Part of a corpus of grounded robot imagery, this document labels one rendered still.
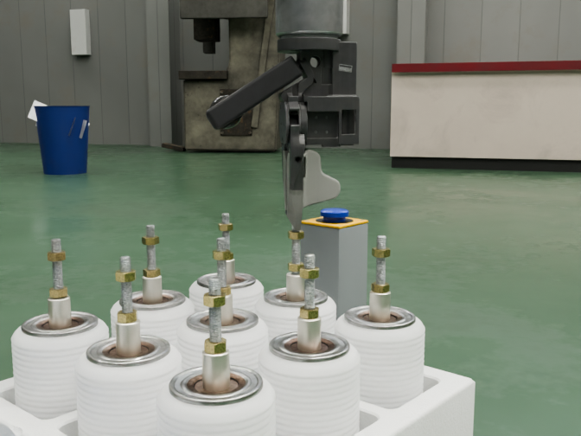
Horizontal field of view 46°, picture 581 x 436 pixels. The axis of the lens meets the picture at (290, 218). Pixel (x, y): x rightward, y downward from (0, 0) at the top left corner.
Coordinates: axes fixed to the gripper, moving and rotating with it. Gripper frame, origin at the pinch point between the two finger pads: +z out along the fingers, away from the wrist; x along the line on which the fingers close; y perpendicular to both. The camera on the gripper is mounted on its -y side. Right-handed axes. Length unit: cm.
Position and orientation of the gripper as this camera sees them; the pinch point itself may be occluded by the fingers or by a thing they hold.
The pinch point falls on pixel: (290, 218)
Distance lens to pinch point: 78.5
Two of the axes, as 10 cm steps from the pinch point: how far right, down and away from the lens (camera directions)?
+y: 9.9, -0.2, 1.2
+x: -1.2, -1.6, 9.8
